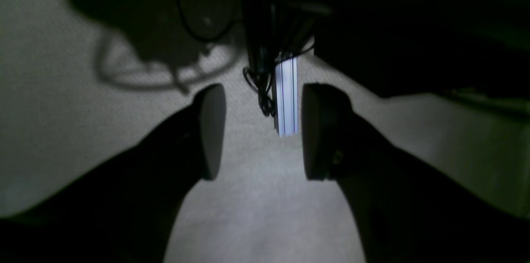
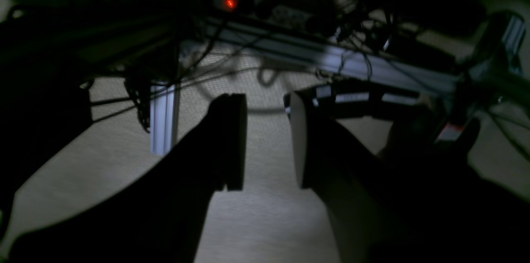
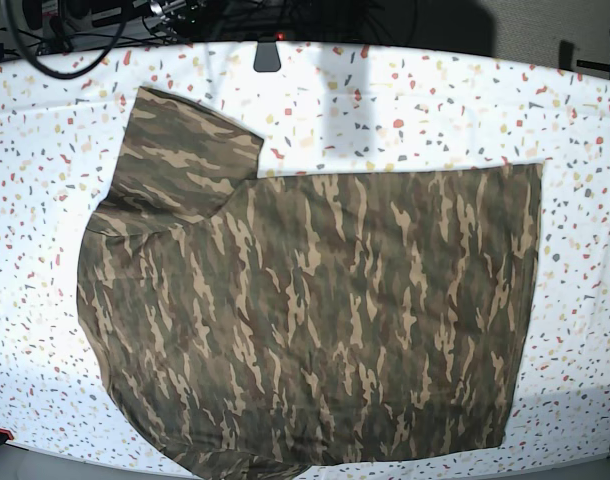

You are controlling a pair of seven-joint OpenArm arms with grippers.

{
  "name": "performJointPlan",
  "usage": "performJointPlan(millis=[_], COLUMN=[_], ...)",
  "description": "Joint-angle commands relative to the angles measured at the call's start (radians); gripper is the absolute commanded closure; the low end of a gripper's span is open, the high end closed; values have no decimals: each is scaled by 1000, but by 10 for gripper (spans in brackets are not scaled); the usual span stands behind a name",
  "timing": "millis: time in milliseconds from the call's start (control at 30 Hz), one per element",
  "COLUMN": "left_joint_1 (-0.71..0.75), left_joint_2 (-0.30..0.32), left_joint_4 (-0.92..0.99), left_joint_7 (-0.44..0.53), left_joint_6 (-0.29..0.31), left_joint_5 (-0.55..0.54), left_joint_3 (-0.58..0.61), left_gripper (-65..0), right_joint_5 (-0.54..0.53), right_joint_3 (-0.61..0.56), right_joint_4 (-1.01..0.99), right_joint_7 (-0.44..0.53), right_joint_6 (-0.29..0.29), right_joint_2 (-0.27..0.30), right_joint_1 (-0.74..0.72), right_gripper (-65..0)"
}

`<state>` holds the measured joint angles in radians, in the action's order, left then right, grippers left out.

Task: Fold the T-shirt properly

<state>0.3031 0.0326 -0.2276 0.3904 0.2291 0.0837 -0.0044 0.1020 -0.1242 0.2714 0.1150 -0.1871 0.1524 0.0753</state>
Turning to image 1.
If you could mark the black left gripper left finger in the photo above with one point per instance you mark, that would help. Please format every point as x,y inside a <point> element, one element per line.
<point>123,210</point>

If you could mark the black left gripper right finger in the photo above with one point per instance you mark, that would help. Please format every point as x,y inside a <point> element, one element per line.
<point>405,210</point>

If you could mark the aluminium extrusion post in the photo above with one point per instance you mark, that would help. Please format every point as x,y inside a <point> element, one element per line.
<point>285,95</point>

